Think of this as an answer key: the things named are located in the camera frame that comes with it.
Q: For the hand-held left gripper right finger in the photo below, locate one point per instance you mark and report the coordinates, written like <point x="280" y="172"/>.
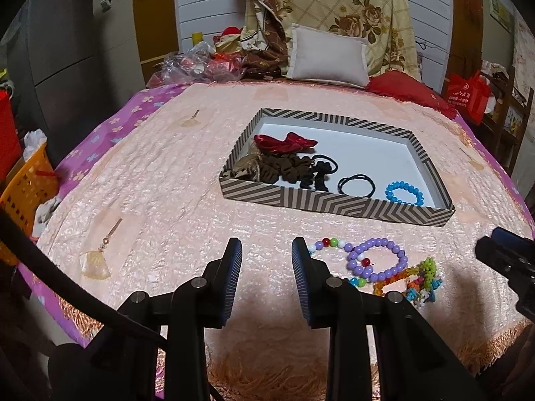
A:
<point x="303" y="280"/>

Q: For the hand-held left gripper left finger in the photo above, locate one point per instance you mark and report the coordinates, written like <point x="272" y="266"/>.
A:
<point x="232" y="275"/>

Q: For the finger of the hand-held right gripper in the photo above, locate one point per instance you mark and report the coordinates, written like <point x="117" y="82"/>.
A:
<point x="508" y="255"/>

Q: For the black braided hair band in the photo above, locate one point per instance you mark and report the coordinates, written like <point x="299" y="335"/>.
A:
<point x="340" y="183"/>

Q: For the brown scrunchie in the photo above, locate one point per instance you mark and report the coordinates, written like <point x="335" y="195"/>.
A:
<point x="276" y="169"/>

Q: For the striped cardboard box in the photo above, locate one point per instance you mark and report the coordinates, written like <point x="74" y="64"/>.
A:
<point x="376" y="163"/>

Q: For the red bow hair clip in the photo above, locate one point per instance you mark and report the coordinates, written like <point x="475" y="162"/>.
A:
<point x="284" y="142"/>

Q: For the pink textured blanket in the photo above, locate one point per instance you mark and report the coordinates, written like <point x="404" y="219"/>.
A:
<point x="167" y="183"/>

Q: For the wooden chair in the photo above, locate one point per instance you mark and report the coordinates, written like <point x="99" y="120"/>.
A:
<point x="508" y="104"/>

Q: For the red shopping bag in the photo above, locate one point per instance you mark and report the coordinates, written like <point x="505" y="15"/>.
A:
<point x="466" y="94"/>

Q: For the white cloth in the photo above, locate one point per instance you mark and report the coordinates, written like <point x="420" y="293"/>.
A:
<point x="48" y="213"/>
<point x="34" y="142"/>

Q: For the pink bedspread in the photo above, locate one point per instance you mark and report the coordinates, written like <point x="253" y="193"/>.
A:
<point x="125" y="112"/>

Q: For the red pillow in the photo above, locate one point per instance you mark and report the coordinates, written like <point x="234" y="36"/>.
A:
<point x="401" y="85"/>

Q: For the clear plastic bags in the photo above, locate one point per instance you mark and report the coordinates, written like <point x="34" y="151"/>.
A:
<point x="188" y="64"/>

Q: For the orange plastic basket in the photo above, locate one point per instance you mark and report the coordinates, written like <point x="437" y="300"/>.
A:
<point x="25" y="200"/>

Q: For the grey pillow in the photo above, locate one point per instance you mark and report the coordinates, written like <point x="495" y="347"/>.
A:
<point x="326" y="54"/>

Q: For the brown floral quilt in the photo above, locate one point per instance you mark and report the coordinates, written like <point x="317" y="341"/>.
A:
<point x="267" y="50"/>

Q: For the red stuffed toy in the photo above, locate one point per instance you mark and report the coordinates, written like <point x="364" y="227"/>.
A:
<point x="230" y="37"/>

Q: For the yellow box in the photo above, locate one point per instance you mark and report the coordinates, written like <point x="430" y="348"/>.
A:
<point x="197" y="38"/>

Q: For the red bucket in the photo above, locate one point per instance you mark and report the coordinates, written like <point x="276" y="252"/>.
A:
<point x="8" y="133"/>

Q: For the brown wooden door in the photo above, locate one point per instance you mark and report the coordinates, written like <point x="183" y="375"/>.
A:
<point x="154" y="16"/>

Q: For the white slatted headboard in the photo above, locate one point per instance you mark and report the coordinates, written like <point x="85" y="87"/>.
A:
<point x="209" y="0"/>

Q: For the grey refrigerator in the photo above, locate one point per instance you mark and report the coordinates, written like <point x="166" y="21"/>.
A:
<point x="58" y="50"/>

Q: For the cream floral quilt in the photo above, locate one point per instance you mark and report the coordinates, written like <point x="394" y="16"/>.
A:
<point x="355" y="0"/>

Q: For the white wall socket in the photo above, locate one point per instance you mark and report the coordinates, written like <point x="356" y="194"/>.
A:
<point x="106" y="4"/>

